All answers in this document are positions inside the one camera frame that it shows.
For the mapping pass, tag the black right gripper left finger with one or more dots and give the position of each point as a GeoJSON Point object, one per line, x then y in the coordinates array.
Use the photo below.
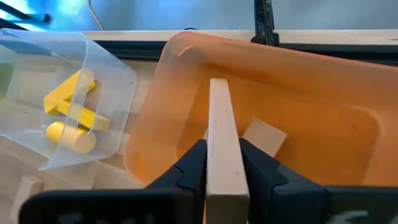
{"type": "Point", "coordinates": [183, 193]}

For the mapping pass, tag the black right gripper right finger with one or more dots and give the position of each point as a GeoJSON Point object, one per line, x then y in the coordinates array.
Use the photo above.
{"type": "Point", "coordinates": [273, 193]}

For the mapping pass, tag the natural wood cube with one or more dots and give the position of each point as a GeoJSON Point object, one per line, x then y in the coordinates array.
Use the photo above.
{"type": "Point", "coordinates": [264, 137]}

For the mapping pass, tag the long natural wood plank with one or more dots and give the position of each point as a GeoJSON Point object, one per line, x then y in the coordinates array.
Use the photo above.
{"type": "Point", "coordinates": [224, 140]}

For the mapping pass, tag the long yellow block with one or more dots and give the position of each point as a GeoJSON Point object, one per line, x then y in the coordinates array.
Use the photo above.
{"type": "Point", "coordinates": [66, 90]}
{"type": "Point", "coordinates": [90, 118]}

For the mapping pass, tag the yellow cylinder block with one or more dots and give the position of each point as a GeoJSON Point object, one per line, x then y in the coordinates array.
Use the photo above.
{"type": "Point", "coordinates": [68, 137]}

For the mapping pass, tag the orange translucent plastic bin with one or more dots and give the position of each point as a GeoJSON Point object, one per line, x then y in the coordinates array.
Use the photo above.
{"type": "Point", "coordinates": [311, 93]}

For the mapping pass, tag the clear plastic bin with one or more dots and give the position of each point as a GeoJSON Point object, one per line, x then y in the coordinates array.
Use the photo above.
{"type": "Point", "coordinates": [118, 93]}

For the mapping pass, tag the natural wood rectangular block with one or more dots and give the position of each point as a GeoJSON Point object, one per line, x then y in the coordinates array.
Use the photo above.
{"type": "Point", "coordinates": [26, 196]}

